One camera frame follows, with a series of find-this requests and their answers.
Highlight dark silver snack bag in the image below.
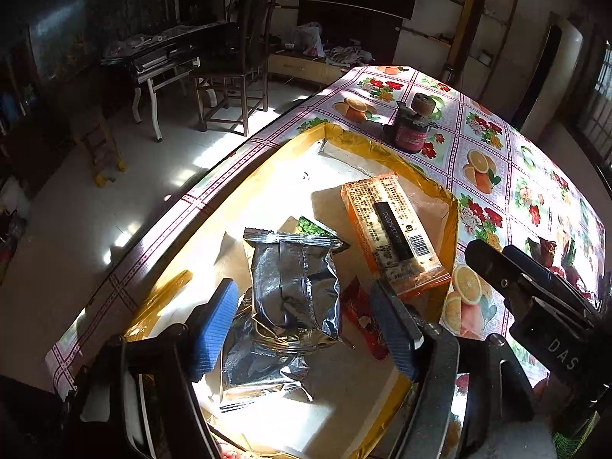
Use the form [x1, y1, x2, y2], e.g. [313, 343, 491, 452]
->
[243, 228, 343, 354]

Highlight small tan cup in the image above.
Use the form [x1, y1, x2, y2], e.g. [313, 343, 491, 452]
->
[411, 92, 436, 117]

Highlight dark red small snack packet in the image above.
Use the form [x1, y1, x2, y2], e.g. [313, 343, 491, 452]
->
[539, 237, 557, 269]

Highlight standing air conditioner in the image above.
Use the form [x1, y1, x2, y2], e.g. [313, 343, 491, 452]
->
[511, 13, 584, 143]

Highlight wooden chair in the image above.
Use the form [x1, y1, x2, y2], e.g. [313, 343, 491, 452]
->
[191, 0, 277, 137]

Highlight dark jar with pink label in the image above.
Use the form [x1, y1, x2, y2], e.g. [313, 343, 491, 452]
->
[383, 101, 433, 153]

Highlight Weidan cracker pack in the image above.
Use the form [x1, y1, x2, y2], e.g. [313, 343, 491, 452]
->
[561, 238, 580, 285]
[279, 216, 338, 237]

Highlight red candy packet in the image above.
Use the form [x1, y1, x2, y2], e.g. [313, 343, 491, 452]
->
[340, 277, 389, 361]

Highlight yellow-rimmed shallow tray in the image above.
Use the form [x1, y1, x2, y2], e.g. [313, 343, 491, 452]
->
[127, 122, 459, 458]

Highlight barred window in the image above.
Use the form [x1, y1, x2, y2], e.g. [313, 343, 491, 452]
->
[578, 39, 611, 170]

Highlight white-legged side table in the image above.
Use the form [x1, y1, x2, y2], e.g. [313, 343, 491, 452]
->
[101, 20, 230, 142]

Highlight low tv cabinet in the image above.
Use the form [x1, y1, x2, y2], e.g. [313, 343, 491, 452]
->
[268, 52, 348, 86]

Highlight orange cracker pack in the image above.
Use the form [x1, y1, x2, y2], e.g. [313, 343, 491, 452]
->
[340, 172, 450, 299]

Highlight floral fruit vinyl tablecloth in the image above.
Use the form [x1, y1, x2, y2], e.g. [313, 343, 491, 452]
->
[44, 63, 606, 459]

